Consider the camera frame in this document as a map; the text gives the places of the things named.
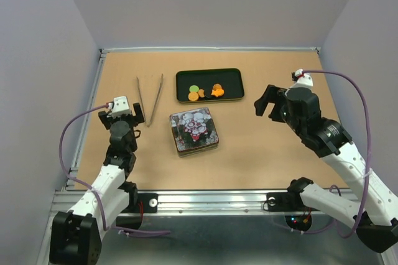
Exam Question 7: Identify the metal tongs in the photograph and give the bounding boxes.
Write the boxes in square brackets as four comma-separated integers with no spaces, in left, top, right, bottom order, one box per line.
[136,73,164,128]

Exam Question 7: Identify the gold cookie tin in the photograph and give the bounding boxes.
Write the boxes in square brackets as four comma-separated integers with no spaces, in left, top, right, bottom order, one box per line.
[177,144,218,157]

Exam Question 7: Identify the gold tin lid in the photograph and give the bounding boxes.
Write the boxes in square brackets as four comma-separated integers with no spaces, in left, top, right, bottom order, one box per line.
[169,107,220,150]

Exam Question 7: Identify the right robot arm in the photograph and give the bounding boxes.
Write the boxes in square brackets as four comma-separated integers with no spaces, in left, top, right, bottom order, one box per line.
[254,85,397,253]

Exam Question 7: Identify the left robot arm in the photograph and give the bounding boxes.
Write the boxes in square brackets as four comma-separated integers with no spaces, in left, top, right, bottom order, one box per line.
[49,96,144,264]

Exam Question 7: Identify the black serving tray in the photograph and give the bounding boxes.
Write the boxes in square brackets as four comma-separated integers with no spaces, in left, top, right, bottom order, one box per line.
[175,68,245,104]

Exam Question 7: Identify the orange fish cookie right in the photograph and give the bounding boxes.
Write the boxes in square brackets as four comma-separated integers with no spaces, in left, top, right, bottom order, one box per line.
[211,88,224,98]

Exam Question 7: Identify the swirl tan cookie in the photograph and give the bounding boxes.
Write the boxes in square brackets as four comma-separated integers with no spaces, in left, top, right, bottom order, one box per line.
[213,84,222,90]

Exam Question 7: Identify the round dotted tan biscuit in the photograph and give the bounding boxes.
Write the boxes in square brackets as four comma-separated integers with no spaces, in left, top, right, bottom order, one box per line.
[188,92,200,101]

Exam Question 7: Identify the green sandwich cookie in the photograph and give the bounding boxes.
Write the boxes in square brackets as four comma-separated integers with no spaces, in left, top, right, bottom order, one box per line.
[189,85,200,93]

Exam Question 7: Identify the black sandwich cookie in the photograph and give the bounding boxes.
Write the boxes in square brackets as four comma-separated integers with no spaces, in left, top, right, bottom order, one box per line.
[204,90,213,100]

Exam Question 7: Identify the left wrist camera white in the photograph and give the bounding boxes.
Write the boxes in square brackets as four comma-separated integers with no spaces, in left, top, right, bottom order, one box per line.
[108,96,131,118]

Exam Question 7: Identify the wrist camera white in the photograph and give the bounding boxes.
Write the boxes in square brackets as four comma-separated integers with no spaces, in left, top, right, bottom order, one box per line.
[108,96,131,118]
[290,69,313,90]

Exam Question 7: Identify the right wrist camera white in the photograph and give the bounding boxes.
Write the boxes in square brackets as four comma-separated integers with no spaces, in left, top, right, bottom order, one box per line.
[290,69,313,90]

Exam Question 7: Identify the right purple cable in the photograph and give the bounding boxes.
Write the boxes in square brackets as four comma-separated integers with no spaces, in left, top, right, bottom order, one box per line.
[290,70,373,239]

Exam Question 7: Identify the purple cable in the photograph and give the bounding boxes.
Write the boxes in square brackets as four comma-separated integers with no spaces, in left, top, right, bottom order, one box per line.
[58,105,172,238]
[290,70,373,239]

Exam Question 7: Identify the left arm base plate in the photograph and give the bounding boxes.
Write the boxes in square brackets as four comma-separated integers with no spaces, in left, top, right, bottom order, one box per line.
[121,192,159,214]

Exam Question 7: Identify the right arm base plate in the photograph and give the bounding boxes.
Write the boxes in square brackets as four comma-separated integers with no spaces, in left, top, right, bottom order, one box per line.
[262,191,319,212]

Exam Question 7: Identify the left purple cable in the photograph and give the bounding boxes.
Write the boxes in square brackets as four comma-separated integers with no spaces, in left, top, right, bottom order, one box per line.
[58,105,172,238]

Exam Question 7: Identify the aluminium rail frame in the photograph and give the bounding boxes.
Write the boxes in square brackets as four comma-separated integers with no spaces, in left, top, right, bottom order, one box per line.
[36,47,392,265]

